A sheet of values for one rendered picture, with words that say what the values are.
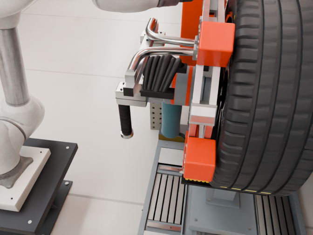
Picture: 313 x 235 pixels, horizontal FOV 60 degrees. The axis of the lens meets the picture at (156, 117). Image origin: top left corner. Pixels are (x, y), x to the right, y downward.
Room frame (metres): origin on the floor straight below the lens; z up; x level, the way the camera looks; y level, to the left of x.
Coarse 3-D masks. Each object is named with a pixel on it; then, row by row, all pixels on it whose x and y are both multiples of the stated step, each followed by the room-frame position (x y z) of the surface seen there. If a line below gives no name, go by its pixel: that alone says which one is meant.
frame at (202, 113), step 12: (204, 0) 0.83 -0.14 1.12; (216, 0) 0.84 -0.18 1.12; (204, 12) 0.74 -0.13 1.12; (216, 12) 0.83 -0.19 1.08; (216, 72) 0.57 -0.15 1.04; (216, 84) 0.55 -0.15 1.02; (216, 96) 0.53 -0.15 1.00; (192, 108) 0.51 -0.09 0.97; (204, 108) 0.51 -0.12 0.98; (216, 108) 0.50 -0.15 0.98; (192, 120) 0.50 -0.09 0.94; (204, 120) 0.49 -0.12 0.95; (192, 132) 0.50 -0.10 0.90; (204, 132) 0.50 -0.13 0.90
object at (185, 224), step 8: (184, 200) 0.71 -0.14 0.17; (184, 208) 0.67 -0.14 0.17; (256, 208) 0.67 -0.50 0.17; (184, 216) 0.64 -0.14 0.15; (256, 216) 0.63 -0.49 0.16; (184, 224) 0.60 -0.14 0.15; (256, 224) 0.60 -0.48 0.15; (184, 232) 0.56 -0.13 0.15; (192, 232) 0.55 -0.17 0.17; (200, 232) 0.55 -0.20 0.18
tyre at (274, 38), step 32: (256, 0) 0.68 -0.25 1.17; (288, 0) 0.68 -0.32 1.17; (256, 32) 0.59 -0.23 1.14; (288, 32) 0.58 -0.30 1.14; (256, 64) 0.52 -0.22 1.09; (288, 64) 0.52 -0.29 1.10; (256, 96) 0.48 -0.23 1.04; (288, 96) 0.47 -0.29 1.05; (224, 128) 0.46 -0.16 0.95; (256, 128) 0.44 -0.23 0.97; (288, 128) 0.43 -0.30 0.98; (224, 160) 0.43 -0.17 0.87; (256, 160) 0.42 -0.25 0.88; (288, 160) 0.40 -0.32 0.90; (256, 192) 0.45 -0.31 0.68; (288, 192) 0.40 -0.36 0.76
